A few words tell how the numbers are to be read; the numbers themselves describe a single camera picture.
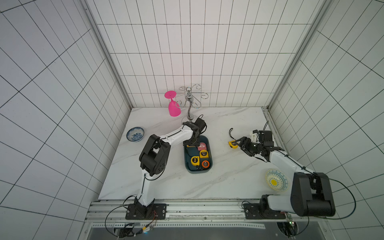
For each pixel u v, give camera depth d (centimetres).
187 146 90
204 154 91
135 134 101
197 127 71
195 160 88
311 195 42
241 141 81
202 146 95
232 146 96
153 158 52
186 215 73
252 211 73
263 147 68
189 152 92
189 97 89
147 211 63
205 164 85
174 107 104
